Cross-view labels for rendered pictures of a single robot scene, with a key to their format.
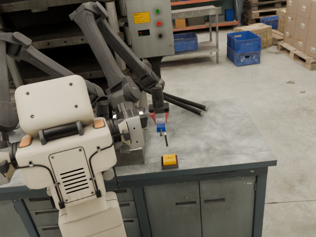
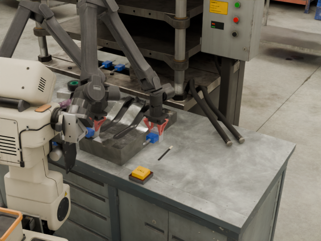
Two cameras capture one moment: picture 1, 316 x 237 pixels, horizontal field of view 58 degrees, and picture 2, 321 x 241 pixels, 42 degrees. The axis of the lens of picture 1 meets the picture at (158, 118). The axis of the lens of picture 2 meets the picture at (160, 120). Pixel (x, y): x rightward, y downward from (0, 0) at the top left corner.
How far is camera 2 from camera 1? 0.90 m
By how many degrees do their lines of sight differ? 26
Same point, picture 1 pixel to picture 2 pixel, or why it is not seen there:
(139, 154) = (118, 155)
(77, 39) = (145, 12)
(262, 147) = (243, 208)
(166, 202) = (136, 216)
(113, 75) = (84, 71)
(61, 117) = (9, 92)
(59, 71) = (69, 48)
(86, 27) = (82, 18)
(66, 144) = (6, 114)
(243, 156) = (212, 206)
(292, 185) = not seen: outside the picture
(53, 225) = not seen: hidden behind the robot
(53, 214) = not seen: hidden behind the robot
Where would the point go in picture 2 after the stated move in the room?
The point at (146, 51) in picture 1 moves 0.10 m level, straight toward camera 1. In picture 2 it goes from (216, 47) to (209, 52)
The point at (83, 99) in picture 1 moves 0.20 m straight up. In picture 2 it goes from (30, 83) to (21, 28)
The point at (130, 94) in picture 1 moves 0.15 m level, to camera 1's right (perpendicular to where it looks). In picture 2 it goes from (87, 93) to (120, 102)
